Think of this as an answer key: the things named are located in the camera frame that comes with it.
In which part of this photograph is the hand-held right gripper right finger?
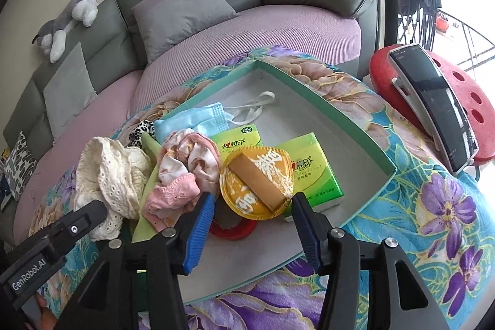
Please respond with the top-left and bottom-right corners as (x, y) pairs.
(292, 192), (451, 330)

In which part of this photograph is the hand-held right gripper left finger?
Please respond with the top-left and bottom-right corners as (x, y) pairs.
(58, 191), (215, 330)

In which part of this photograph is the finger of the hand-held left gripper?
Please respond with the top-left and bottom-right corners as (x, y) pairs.
(46, 199), (108, 249)

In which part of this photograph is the red tape roll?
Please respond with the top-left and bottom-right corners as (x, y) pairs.
(209, 218), (258, 240)

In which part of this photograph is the green tissue pack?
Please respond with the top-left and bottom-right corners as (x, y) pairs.
(211, 124), (264, 161)
(278, 133), (344, 223)

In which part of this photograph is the cream lace cloth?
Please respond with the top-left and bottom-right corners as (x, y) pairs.
(73, 137), (152, 242)

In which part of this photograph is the pink floral cloth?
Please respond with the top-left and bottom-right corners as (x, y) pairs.
(142, 129), (221, 229)

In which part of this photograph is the round yellow snack packet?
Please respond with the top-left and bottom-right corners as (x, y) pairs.
(219, 145), (293, 221)

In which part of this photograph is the yellow-green cloth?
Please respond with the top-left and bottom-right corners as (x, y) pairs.
(131, 132), (165, 242)

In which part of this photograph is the blue face mask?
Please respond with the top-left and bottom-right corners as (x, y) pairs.
(154, 91), (276, 146)

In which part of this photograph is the leopard print scrunchie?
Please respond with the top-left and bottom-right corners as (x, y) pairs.
(127, 120), (156, 147)

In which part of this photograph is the teal shallow cardboard box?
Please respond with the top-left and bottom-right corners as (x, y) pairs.
(131, 59), (397, 306)

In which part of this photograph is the person's left hand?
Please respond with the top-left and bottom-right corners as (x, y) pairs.
(36, 294), (57, 330)

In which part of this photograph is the dark blue object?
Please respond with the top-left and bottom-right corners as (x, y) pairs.
(0, 175), (12, 211)

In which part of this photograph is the black white patterned cushion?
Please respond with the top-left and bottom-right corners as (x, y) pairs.
(4, 131), (38, 201)

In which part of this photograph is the floral blanket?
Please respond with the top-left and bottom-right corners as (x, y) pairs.
(29, 46), (495, 330)

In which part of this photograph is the plain grey cushion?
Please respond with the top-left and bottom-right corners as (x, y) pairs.
(43, 42), (98, 139)

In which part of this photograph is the black smartphone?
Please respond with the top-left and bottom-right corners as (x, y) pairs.
(389, 43), (479, 174)

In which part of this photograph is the purple sofa seat cover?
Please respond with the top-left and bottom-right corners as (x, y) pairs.
(13, 5), (363, 234)

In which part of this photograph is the grey white plush dog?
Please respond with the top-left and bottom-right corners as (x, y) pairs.
(32, 0), (100, 64)

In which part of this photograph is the red plastic stool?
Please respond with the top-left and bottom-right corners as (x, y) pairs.
(369, 43), (495, 165)

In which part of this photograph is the grey and purple cushion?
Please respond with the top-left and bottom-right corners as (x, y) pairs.
(131, 0), (241, 66)

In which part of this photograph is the black balcony railing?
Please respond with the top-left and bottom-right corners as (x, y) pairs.
(437, 11), (495, 71)

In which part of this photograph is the black metal rack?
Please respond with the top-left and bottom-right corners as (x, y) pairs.
(398, 0), (442, 48)

